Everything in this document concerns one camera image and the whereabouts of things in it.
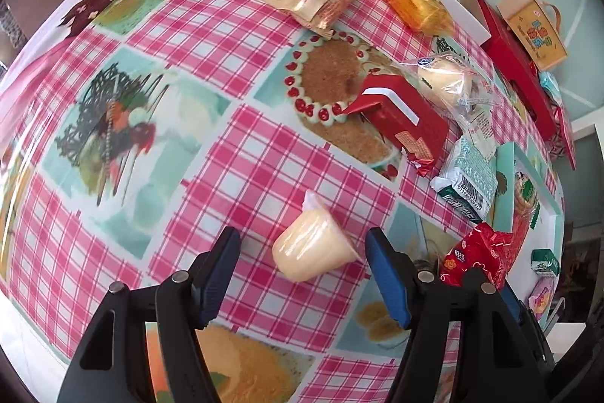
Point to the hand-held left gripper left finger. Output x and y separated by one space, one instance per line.
219 278

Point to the red gift box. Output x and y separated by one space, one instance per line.
514 63

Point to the clear packet with pale bread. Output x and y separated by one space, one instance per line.
448 84

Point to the green white zigzag-edged packet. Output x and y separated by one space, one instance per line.
526 195

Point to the yellow pudding cup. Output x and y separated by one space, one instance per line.
314 249

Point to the silver green snack packet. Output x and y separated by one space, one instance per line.
467 178

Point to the small green snack packet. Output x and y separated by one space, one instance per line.
545 263

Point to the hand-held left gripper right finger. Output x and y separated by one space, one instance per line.
389 282

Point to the pink purple snack packet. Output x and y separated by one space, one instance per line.
540 297

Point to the teal shallow cardboard box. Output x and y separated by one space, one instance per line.
504 167

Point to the red patterned box lid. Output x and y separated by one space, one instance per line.
564 134

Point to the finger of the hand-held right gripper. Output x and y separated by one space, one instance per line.
521 313

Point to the pink plaid printed tablecloth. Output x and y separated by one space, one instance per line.
226 138

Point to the red crinkly foil packet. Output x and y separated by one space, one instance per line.
476 254

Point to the blue wet wipes pack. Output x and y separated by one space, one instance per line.
549 84

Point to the red white striped packet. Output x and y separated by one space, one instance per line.
401 119

